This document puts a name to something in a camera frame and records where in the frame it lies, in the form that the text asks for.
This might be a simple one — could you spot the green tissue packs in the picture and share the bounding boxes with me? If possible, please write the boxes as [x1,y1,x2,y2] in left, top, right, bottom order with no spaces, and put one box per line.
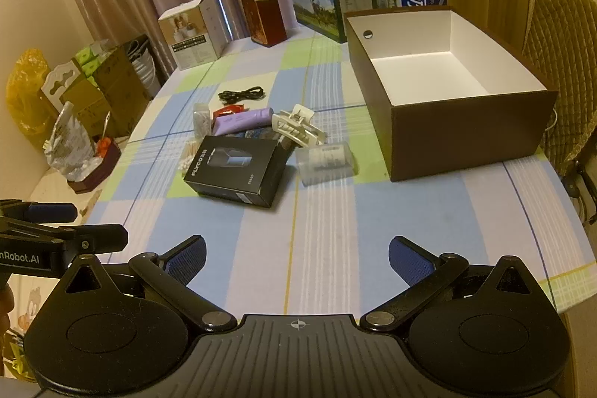
[75,44,111,75]

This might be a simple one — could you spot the red snack packet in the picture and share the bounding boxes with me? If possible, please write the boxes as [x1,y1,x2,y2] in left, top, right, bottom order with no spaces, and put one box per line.
[213,103,247,119]

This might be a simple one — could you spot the black cable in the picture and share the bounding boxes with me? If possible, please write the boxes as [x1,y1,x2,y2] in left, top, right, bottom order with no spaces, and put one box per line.
[218,87,266,105]

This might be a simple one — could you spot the checked tablecloth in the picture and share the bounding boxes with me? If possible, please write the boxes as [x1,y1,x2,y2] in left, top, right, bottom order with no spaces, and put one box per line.
[84,25,591,317]

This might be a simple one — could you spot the cotton swab pack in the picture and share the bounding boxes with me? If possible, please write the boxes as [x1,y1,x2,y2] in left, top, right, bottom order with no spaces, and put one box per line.
[179,139,206,175]

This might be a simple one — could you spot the white hair claw clip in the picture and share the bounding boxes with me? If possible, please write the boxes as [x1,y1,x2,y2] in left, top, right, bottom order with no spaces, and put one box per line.
[272,105,326,148]

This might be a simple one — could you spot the clear plastic container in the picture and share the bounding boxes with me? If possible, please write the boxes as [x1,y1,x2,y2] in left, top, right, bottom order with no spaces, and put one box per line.
[297,142,357,187]

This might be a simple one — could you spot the yellow plastic bag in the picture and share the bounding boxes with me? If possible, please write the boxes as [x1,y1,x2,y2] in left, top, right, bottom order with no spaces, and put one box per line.
[6,48,54,142]

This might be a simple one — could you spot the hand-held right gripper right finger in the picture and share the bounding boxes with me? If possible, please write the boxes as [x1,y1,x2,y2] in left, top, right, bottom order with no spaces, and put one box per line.
[359,235,533,333]

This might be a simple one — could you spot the black product box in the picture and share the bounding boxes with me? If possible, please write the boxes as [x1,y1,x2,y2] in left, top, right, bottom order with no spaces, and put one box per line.
[183,135,296,209]

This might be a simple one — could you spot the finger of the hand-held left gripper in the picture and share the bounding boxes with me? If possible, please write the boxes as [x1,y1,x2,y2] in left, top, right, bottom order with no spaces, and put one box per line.
[0,218,129,253]
[0,200,78,222]

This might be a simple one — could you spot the dark red tray box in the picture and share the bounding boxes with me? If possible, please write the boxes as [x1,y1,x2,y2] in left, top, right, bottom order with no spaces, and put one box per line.
[66,137,123,194]

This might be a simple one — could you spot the white cutout card box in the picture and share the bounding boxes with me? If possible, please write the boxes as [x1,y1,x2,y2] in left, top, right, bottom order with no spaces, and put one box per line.
[41,59,85,112]

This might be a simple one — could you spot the purple tube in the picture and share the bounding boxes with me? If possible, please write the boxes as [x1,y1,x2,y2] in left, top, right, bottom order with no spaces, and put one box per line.
[212,108,274,135]

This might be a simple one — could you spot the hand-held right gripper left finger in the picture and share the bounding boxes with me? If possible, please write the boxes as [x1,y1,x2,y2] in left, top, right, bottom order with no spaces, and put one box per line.
[63,235,238,333]

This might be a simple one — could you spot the white appliance box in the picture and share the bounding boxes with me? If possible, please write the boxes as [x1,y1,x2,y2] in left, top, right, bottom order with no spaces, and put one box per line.
[157,0,229,71]

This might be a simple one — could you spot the striped knitted hat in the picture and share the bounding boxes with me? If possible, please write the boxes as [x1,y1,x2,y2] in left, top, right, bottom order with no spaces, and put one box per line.
[241,128,281,143]

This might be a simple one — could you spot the brown cardboard box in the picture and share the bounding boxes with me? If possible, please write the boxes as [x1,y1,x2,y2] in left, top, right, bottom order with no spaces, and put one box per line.
[75,35,162,138]

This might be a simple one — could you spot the dark red wooden box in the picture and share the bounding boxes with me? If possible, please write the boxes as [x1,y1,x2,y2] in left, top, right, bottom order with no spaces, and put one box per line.
[239,0,287,48]

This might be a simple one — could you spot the person's left hand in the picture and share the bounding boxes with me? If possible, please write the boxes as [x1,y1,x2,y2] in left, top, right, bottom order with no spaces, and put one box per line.
[0,288,14,322]

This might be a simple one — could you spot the brown storage box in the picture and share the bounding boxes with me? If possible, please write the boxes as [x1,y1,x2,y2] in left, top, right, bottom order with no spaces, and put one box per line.
[344,5,559,183]

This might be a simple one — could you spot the quilted chair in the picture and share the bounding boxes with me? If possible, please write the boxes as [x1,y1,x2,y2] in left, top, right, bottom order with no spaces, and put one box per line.
[521,0,597,226]

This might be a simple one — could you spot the small clear packet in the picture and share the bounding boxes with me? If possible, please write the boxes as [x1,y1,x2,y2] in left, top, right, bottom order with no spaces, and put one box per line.
[193,103,212,134]

